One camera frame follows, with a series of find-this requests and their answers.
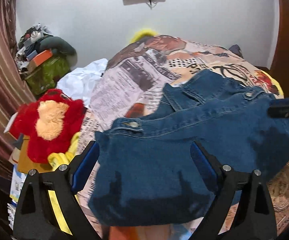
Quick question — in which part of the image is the grey pillow on pile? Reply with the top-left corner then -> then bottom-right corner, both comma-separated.
38,36 -> 76,56

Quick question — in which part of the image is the white cloth on bed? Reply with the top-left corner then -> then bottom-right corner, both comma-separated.
56,59 -> 108,107

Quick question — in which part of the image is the green patterned storage box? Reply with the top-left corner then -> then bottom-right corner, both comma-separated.
25,55 -> 70,96

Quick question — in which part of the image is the grey purple backpack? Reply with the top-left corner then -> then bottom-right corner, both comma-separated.
229,44 -> 243,59

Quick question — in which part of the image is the orange shoe box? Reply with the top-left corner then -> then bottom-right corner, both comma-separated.
27,50 -> 53,72

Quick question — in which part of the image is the red plush toy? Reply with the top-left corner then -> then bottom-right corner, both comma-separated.
8,88 -> 86,164

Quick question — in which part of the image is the blue denim jacket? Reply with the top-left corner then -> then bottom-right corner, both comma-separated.
88,70 -> 289,226

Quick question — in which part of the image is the newspaper print bed blanket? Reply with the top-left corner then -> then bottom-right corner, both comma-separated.
80,35 -> 289,239

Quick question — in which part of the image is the clutter pile of clothes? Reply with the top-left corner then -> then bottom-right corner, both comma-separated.
14,23 -> 53,74

